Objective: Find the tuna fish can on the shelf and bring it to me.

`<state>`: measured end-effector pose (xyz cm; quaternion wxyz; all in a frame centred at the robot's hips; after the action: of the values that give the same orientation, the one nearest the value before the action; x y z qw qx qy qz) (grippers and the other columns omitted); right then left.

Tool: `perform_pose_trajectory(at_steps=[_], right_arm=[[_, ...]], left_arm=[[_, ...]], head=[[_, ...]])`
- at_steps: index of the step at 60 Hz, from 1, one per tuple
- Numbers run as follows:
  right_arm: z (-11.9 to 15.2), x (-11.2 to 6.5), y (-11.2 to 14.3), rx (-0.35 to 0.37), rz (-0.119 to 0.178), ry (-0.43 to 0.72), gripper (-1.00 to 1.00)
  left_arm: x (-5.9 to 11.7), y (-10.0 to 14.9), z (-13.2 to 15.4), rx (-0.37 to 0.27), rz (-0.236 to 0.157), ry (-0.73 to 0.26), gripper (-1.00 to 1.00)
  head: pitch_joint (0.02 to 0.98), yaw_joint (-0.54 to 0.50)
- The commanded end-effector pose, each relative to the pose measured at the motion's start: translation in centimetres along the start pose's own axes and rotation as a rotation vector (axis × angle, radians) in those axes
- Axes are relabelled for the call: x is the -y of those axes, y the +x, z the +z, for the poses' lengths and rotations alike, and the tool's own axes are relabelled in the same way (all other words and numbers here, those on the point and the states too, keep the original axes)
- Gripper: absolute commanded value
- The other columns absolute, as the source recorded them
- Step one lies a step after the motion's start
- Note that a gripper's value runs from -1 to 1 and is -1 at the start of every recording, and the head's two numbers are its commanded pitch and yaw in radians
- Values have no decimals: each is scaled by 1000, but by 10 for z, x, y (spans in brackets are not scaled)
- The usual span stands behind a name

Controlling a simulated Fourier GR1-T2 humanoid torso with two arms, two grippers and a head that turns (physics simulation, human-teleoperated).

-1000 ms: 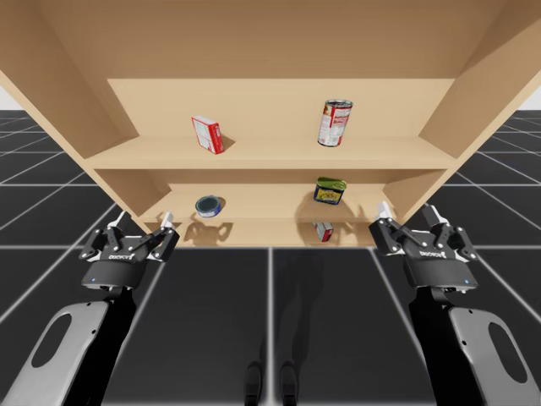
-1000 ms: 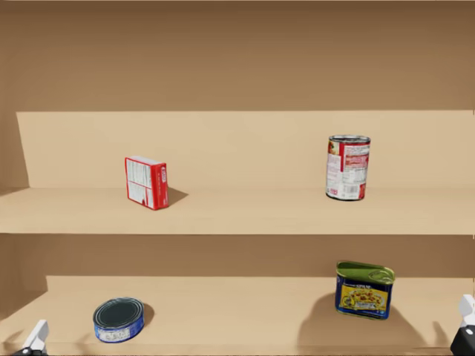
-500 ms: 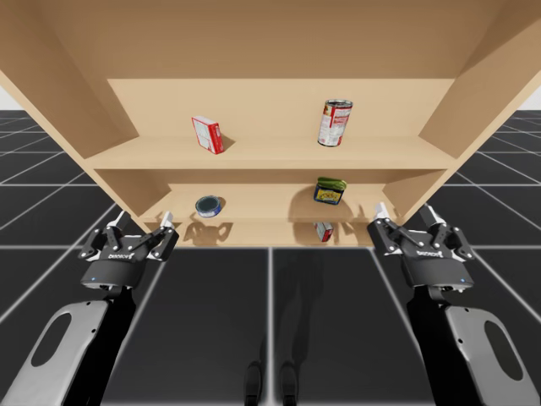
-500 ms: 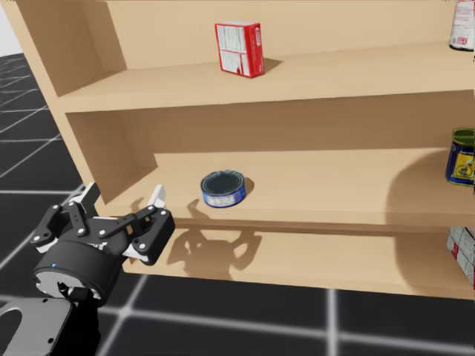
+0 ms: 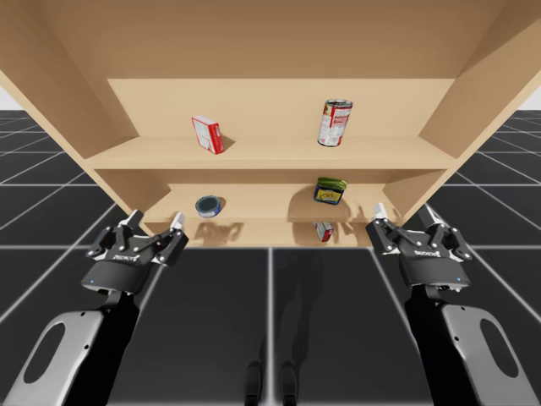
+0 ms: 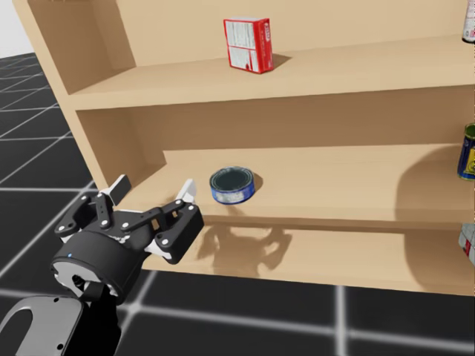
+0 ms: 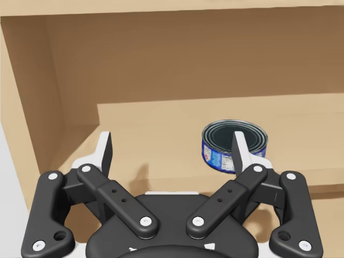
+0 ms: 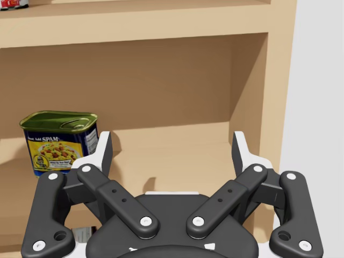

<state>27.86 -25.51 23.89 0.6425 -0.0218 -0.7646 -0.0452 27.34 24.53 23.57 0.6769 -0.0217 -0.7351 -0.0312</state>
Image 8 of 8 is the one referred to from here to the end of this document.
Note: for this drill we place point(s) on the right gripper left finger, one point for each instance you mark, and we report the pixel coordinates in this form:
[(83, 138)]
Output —
[(118, 199)]

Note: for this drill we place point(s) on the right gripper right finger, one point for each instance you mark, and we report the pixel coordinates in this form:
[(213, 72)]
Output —
[(228, 197)]

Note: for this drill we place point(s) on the green and blue rectangular can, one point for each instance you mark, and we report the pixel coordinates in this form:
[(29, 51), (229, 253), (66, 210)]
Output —
[(57, 145)]

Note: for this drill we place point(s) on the pale wooden shelf unit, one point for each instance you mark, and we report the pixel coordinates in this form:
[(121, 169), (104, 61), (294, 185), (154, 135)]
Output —
[(172, 80)]

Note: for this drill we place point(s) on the red and white can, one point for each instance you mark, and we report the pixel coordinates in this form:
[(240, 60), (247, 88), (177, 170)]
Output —
[(12, 4)]

